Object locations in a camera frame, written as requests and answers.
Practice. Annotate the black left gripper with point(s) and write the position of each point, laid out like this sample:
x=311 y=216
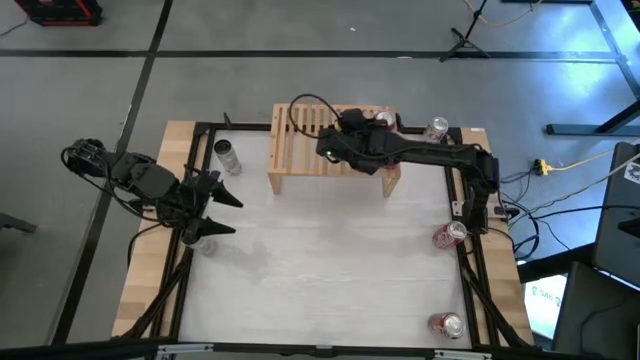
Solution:
x=192 y=205

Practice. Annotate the black desk leg frame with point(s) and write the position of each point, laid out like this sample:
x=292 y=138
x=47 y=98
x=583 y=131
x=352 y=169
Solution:
x=575 y=129

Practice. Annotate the yellow power plug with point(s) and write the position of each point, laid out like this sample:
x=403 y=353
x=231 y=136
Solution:
x=541 y=167

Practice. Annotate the red white cola can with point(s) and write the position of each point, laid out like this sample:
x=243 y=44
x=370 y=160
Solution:
x=445 y=239
x=442 y=324

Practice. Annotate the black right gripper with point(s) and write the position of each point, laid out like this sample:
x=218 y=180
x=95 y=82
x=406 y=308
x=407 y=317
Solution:
x=375 y=147

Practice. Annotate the dark grey chair seat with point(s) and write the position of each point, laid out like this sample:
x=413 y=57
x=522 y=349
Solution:
x=600 y=320

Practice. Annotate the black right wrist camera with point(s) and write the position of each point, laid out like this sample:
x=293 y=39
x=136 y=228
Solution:
x=332 y=145

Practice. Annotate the black metal table frame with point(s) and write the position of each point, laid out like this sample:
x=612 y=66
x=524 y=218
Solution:
x=240 y=126

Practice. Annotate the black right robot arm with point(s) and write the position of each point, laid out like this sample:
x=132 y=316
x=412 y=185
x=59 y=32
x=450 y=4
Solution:
x=440 y=152

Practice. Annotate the black crossbar with silver brackets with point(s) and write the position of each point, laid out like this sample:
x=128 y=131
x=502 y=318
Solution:
x=320 y=351

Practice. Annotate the red and black crate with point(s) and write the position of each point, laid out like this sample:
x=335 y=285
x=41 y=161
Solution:
x=55 y=15

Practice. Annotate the wooden slatted shelf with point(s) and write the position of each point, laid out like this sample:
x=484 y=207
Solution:
x=300 y=150

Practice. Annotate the black tripod stand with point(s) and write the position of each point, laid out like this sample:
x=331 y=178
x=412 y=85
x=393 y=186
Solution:
x=464 y=44

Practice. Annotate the grey furniture foot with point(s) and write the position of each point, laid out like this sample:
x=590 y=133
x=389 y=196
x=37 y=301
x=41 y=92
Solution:
x=15 y=222

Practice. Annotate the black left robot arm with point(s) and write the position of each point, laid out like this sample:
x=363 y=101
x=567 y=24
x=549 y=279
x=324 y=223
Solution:
x=145 y=180

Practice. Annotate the grey chair backrest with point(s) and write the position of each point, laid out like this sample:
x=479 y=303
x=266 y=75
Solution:
x=617 y=225

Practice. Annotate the silver diet soda can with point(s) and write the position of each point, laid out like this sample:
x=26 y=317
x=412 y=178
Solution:
x=436 y=129

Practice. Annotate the white screen with logo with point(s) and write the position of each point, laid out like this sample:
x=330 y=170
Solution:
x=542 y=300

